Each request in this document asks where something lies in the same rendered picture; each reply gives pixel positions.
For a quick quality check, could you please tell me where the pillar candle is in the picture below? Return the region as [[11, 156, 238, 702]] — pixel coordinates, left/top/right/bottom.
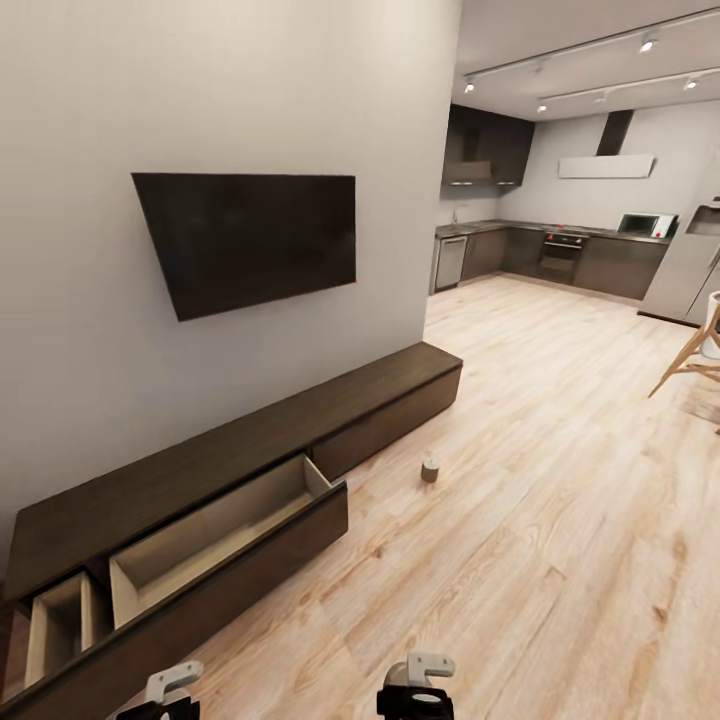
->
[[383, 662, 434, 689], [165, 689, 192, 705], [421, 457, 440, 482]]

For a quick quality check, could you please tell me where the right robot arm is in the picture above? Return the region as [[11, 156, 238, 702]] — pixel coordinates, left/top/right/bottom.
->
[[376, 652, 457, 720]]

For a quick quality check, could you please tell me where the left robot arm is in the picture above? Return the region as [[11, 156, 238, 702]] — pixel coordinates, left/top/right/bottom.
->
[[116, 660, 203, 720]]

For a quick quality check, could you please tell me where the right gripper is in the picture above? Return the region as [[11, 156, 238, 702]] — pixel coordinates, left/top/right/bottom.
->
[[376, 685, 454, 720]]

